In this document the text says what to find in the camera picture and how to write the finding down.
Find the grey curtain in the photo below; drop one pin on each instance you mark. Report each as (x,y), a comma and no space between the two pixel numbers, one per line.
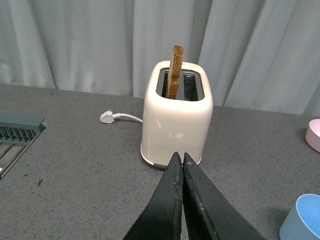
(257,54)

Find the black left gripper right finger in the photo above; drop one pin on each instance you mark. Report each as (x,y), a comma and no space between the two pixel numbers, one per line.
(208,214)

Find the blue cup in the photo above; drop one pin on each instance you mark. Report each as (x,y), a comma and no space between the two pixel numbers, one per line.
(303,220)

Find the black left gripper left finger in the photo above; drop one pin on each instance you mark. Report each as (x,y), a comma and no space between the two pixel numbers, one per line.
(162,217)

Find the pink bowl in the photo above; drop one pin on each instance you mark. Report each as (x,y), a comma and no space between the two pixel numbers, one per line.
(313,134)

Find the green dish rack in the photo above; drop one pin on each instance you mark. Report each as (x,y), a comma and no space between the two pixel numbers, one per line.
(17,133)

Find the white toaster power plug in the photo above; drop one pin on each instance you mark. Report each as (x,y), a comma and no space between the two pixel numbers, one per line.
(107,117)

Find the slice of toast bread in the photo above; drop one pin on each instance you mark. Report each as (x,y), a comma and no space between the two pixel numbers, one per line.
(174,72)

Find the cream white toaster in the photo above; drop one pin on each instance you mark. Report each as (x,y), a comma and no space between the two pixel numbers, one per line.
(175,125)

